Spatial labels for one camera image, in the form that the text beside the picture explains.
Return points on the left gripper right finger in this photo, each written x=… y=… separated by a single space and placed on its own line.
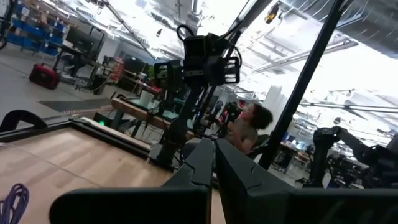
x=248 y=199

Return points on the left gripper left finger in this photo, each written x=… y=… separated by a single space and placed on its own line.
x=189 y=202

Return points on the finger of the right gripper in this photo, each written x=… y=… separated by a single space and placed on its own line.
x=215 y=71
x=175 y=76

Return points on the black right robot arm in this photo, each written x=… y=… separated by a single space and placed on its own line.
x=177 y=130

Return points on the white pot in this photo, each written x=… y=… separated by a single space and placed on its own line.
x=146 y=99

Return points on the black office chair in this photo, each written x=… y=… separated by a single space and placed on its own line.
x=259 y=146

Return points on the wooden workbench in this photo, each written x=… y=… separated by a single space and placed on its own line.
x=133 y=112

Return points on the red parts rack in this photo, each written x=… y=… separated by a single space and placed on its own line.
x=117 y=70

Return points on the person seated on chair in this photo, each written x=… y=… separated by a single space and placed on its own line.
x=245 y=137

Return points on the black waste bin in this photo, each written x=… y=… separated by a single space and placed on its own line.
x=99 y=84

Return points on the computer tower green lights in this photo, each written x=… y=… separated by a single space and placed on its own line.
x=104 y=120

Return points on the black floor mat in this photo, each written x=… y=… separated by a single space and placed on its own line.
x=77 y=105

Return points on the black computer monitor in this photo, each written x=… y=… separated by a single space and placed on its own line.
x=79 y=39

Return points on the red black toolbox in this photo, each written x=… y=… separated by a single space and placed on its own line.
x=45 y=76

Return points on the shelf with blue bins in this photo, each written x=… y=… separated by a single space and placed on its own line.
x=34 y=31

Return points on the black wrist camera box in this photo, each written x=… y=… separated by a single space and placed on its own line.
x=197 y=48

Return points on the black table edge rail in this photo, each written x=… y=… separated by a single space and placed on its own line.
x=118 y=138

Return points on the black frame post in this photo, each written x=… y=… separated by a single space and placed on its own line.
x=298 y=90

